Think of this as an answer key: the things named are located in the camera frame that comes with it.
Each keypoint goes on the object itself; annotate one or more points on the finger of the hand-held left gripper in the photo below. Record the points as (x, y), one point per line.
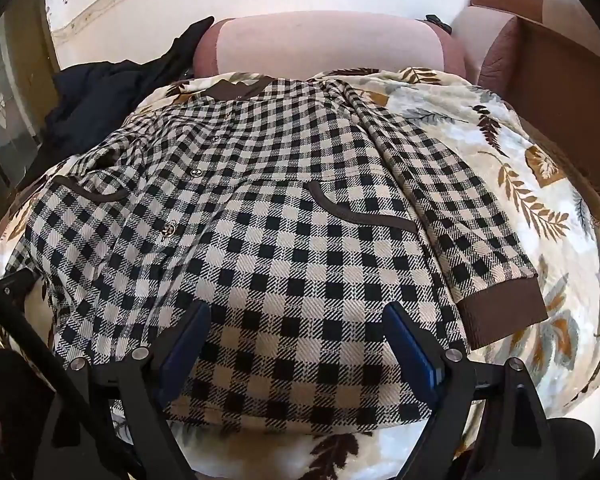
(15, 284)

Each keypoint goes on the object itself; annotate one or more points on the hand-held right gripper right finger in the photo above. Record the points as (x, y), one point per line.
(414, 355)

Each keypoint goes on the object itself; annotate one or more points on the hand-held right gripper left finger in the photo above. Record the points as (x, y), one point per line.
(182, 355)

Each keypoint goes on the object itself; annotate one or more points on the checkered jacket with brown trim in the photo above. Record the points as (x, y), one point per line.
(260, 240)

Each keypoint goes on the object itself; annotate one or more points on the glass panel door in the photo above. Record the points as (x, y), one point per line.
(7, 110)

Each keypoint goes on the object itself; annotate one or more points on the leaf print blanket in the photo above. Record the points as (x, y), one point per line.
(525, 170)

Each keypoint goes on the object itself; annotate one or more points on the dark navy garment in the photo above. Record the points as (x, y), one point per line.
(115, 90)

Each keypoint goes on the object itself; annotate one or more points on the brown cardboard box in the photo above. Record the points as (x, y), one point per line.
(565, 90)

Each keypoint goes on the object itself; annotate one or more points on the pink and brown sofa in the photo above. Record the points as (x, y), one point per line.
(325, 45)

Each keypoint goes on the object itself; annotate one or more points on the small black object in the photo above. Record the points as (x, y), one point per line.
(436, 21)

